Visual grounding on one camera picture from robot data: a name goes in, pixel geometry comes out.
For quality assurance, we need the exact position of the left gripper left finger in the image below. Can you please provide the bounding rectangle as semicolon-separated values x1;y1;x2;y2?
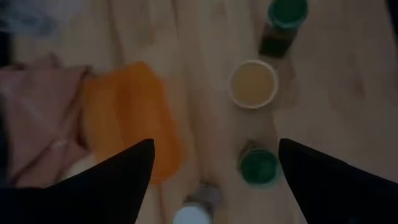
0;138;155;224

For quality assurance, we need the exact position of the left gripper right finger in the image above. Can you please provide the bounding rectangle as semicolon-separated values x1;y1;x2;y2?
278;138;398;224

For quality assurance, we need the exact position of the green lid spice jar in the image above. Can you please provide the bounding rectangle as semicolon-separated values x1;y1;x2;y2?
236;139;284;189
257;0;310;60

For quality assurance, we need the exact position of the white lid spice jar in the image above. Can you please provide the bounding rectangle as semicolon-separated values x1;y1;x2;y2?
172;182;223;224

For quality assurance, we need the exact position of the tan lid spice jar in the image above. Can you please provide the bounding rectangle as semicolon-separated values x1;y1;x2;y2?
228;58;280;110

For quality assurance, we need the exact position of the orange translucent plastic bin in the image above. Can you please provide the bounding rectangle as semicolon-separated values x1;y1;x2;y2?
82;60;187;186

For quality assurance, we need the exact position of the pink striped cloth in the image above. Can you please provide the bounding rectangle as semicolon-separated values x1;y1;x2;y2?
0;54;94;187

